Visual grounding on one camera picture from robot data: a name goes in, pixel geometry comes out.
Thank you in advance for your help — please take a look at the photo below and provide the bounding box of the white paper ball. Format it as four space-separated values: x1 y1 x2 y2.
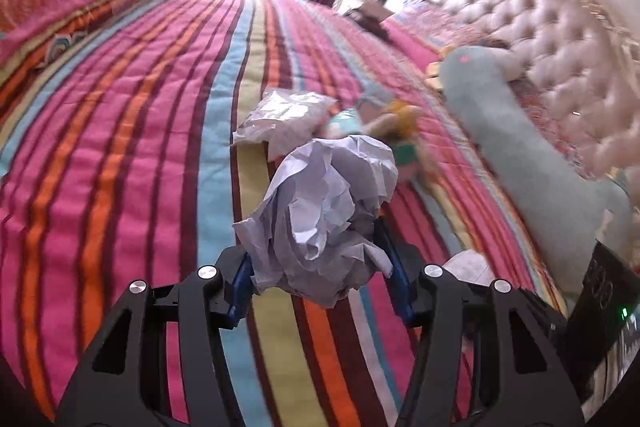
233 134 398 308

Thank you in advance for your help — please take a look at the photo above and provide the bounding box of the long light blue bolster pillow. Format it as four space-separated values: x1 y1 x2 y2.
439 46 632 301

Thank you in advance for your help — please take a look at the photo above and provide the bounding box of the striped colourful bedspread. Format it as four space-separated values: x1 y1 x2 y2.
1 0 565 416

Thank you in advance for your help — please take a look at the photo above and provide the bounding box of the small doll toy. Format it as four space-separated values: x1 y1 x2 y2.
320 84 439 184

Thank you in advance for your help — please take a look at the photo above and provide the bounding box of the crumpled clear plastic bag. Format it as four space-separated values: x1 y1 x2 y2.
233 88 336 161

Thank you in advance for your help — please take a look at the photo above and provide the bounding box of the tufted cream headboard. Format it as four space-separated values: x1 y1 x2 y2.
427 0 639 181

